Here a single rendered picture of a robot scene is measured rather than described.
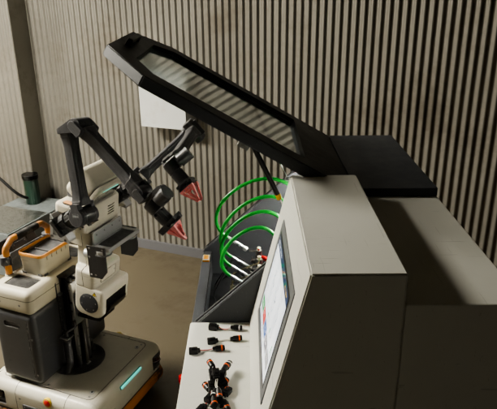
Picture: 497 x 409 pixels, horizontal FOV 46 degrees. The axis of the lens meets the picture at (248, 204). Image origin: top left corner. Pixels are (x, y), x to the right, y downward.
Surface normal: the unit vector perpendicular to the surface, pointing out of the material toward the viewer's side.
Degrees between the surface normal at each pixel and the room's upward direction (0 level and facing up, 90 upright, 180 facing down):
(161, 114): 90
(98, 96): 90
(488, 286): 0
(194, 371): 0
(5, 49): 90
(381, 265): 0
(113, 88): 90
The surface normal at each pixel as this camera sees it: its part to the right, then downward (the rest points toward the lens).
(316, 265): 0.00, -0.93
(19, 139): -0.38, 0.34
